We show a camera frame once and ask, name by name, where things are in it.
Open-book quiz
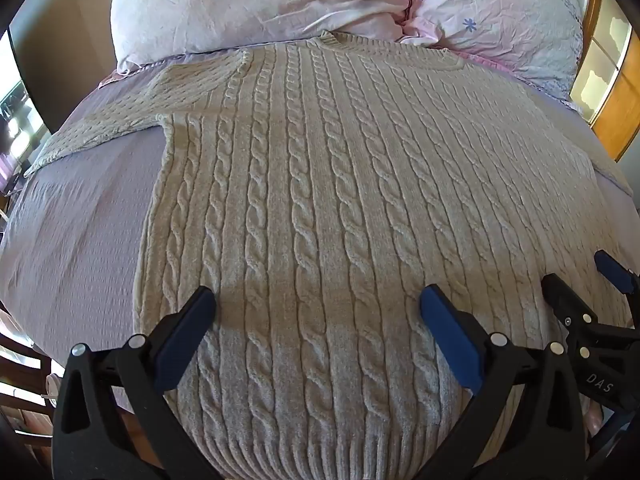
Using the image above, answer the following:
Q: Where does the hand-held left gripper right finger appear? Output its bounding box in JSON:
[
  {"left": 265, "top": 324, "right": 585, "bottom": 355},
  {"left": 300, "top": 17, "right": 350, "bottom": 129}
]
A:
[{"left": 419, "top": 284, "right": 595, "bottom": 480}]

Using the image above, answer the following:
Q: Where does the bright window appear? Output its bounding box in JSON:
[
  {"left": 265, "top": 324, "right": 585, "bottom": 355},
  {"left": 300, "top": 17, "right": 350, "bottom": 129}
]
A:
[{"left": 0, "top": 29, "right": 52, "bottom": 196}]

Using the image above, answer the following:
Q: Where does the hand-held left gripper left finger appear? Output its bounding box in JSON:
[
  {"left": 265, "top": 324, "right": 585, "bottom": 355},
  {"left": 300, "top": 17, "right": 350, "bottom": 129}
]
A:
[{"left": 51, "top": 285, "right": 223, "bottom": 480}]

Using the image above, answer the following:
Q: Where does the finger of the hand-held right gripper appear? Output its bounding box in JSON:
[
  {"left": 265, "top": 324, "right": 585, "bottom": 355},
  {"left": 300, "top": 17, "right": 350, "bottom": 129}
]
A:
[
  {"left": 542, "top": 272, "right": 601, "bottom": 332},
  {"left": 593, "top": 250, "right": 640, "bottom": 297}
]

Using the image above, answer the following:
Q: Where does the beige cable-knit sweater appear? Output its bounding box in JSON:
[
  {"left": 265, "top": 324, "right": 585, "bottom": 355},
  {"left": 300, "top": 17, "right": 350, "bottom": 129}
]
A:
[{"left": 22, "top": 30, "right": 635, "bottom": 480}]

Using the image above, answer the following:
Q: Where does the wooden framed panel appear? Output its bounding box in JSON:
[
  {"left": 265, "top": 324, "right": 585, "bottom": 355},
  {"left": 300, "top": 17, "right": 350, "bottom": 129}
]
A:
[{"left": 569, "top": 0, "right": 640, "bottom": 163}]

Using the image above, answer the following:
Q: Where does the pink floral pillow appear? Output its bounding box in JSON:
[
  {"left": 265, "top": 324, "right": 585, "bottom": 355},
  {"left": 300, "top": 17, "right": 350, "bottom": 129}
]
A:
[
  {"left": 109, "top": 0, "right": 417, "bottom": 75},
  {"left": 400, "top": 0, "right": 587, "bottom": 108}
]

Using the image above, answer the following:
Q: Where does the lavender bed sheet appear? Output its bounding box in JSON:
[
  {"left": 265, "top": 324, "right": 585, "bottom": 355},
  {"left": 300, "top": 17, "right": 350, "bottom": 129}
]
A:
[{"left": 0, "top": 47, "right": 640, "bottom": 413}]

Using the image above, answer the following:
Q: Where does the wooden chair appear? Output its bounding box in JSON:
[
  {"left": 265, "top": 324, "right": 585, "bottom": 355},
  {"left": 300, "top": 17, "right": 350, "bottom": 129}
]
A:
[{"left": 0, "top": 300, "right": 68, "bottom": 461}]

